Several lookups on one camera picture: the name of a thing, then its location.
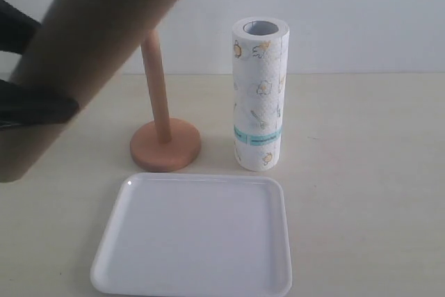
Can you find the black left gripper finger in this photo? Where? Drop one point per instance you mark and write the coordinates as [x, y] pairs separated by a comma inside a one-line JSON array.
[[25, 107], [16, 29]]

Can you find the brown cardboard tube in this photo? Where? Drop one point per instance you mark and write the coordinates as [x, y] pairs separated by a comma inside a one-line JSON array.
[[80, 45]]

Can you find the printed white paper towel roll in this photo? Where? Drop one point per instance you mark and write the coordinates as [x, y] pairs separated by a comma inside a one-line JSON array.
[[260, 48]]

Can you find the wooden paper towel holder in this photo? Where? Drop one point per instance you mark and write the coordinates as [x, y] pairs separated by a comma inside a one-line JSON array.
[[165, 144]]

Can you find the white plastic tray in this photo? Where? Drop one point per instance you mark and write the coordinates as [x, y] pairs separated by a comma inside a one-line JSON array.
[[195, 235]]

